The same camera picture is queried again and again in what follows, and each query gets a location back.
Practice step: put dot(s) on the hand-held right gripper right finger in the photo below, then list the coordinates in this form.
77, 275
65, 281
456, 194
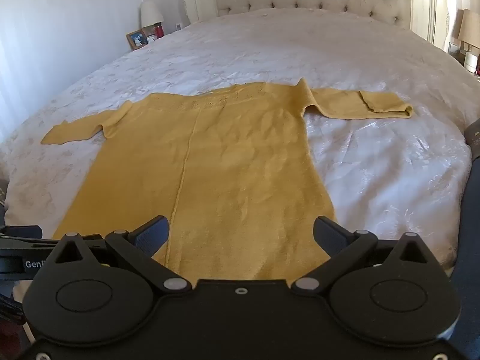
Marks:
327, 234

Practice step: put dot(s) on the wooden picture frame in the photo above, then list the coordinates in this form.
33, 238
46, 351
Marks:
137, 39

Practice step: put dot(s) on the white floral bedspread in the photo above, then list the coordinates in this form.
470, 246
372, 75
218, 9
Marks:
375, 180

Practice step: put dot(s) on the person's leg in jeans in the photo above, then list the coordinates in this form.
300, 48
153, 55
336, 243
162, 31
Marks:
470, 255

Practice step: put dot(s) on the beige shade table lamp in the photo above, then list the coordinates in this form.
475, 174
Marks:
470, 26

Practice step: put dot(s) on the white shade table lamp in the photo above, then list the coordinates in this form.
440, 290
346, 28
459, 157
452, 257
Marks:
150, 11

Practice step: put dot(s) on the red candle jar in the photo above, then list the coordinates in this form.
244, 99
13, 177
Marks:
158, 30

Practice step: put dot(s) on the white round container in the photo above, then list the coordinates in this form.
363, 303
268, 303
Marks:
471, 61

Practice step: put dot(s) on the yellow knit sweater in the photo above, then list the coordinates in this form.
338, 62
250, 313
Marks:
232, 165

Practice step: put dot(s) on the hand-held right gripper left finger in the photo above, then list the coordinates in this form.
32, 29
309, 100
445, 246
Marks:
153, 234

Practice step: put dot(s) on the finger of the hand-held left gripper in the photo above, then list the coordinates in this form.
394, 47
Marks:
20, 231

